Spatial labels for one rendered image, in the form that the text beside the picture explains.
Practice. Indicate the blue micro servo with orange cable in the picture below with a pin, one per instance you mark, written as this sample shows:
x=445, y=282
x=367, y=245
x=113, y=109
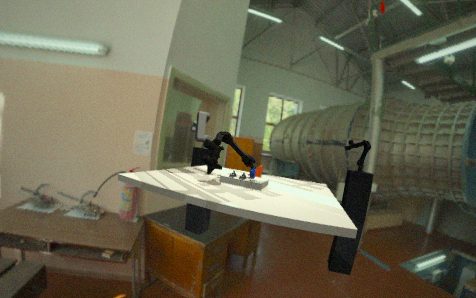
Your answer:
x=252, y=173

